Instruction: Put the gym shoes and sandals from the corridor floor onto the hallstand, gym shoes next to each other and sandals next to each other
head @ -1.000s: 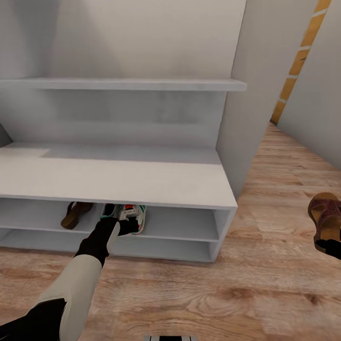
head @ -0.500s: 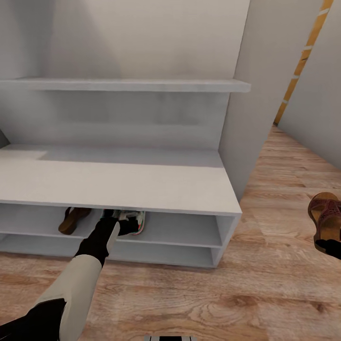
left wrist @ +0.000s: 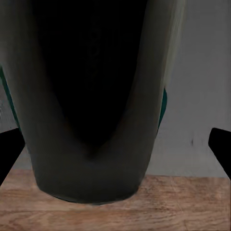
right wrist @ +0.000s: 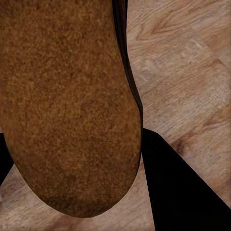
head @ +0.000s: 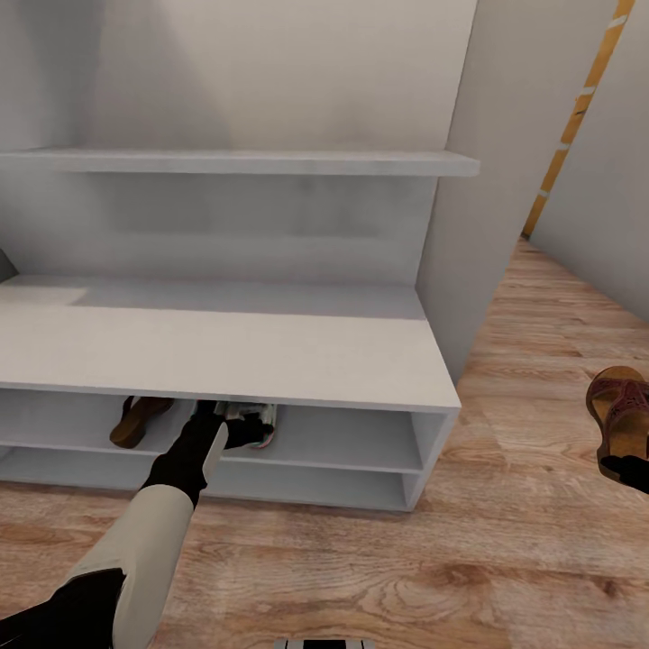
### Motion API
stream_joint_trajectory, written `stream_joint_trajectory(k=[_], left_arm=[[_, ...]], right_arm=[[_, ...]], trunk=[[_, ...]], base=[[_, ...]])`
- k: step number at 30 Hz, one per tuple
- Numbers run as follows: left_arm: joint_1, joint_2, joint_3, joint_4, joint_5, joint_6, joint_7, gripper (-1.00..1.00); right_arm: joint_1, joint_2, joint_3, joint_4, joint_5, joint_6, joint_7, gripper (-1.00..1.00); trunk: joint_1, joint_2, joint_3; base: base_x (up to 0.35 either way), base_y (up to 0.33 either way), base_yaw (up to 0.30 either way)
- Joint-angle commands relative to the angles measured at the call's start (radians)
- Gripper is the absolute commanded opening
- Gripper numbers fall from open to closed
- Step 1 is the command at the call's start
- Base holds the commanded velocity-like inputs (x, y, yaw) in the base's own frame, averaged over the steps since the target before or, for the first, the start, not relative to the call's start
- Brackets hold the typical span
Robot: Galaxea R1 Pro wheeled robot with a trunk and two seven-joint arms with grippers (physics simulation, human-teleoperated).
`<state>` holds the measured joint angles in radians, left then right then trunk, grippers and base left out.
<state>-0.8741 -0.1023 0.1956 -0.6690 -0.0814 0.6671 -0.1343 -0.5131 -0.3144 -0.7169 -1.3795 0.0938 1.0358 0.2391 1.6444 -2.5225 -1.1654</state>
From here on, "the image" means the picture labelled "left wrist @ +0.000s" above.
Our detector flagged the gym shoe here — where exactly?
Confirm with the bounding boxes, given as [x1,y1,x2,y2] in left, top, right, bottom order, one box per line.
[0,0,186,205]

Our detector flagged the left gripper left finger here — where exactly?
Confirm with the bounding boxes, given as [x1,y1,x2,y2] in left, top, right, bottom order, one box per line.
[0,128,26,186]

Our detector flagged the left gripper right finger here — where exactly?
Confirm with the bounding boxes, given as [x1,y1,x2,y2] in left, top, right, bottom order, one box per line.
[208,128,231,179]

